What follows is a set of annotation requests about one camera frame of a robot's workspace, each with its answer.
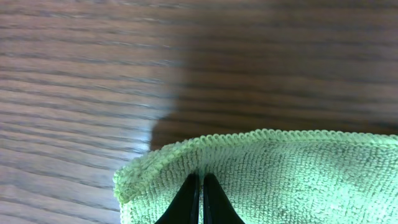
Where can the light green microfiber cloth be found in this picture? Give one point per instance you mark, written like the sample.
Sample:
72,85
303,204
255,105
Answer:
272,176

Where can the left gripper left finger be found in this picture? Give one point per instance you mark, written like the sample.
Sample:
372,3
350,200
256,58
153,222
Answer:
184,207

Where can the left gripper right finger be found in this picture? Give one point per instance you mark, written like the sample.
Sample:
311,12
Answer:
217,209

